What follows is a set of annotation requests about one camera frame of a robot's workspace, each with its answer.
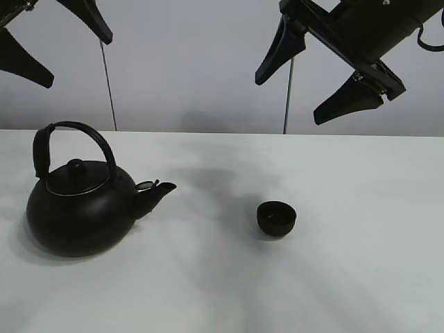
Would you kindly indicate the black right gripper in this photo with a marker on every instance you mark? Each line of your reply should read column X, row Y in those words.
column 360, row 33

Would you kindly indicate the black round teapot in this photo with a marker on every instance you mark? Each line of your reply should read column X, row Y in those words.
column 85, row 206

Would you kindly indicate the small black teacup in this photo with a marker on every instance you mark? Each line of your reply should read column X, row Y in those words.
column 275, row 218

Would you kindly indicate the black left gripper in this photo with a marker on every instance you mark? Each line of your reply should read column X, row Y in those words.
column 16, row 60

